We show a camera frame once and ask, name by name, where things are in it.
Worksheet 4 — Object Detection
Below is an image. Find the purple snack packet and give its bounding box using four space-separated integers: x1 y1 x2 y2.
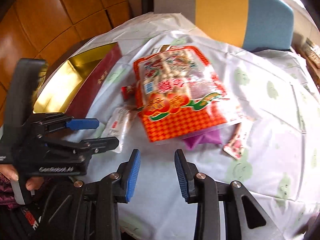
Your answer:
182 129 221 150

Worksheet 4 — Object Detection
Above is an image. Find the small red candy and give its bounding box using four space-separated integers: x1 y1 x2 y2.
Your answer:
121 83 137 101

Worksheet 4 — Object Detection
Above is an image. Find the pink floral snack packet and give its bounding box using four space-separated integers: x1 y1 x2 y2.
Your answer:
223 120 253 160

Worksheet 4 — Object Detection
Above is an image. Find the large red snack bag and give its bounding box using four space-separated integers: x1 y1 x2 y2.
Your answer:
133 46 242 142

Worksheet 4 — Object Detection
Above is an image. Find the gold stick packet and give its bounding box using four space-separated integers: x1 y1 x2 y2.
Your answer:
159 44 171 52

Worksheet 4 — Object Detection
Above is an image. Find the person's left hand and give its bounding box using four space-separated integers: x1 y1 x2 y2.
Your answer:
0 164 44 191

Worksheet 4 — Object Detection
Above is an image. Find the gold tin box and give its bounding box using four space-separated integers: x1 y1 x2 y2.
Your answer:
33 42 122 118

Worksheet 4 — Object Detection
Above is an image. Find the wooden panel cabinet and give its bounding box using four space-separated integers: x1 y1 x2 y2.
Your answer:
1 0 131 107

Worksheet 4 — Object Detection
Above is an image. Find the white cloud-print tablecloth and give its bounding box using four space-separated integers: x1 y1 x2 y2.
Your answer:
37 12 320 240

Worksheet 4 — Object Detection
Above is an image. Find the grey yellow blue sofa back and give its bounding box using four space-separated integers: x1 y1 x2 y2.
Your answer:
153 0 294 51

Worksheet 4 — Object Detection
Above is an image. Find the wooden side shelf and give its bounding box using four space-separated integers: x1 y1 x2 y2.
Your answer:
293 38 319 88

